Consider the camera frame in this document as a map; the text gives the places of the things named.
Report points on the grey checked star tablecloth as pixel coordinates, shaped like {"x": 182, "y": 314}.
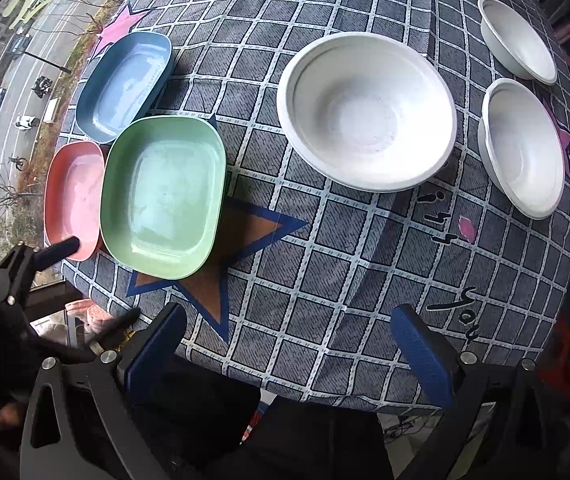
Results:
{"x": 304, "y": 310}

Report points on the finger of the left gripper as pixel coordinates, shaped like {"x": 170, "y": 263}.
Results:
{"x": 115, "y": 332}
{"x": 47, "y": 257}

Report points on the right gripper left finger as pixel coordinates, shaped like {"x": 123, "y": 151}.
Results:
{"x": 147, "y": 354}

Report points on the blue square plate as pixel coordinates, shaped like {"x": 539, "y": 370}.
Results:
{"x": 123, "y": 85}

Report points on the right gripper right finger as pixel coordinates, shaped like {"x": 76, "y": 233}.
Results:
{"x": 432, "y": 358}

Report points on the green square plate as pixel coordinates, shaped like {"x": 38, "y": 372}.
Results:
{"x": 162, "y": 195}

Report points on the large white bowl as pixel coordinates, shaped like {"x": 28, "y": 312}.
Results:
{"x": 367, "y": 112}

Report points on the pink square plate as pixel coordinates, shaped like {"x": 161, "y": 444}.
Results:
{"x": 72, "y": 196}

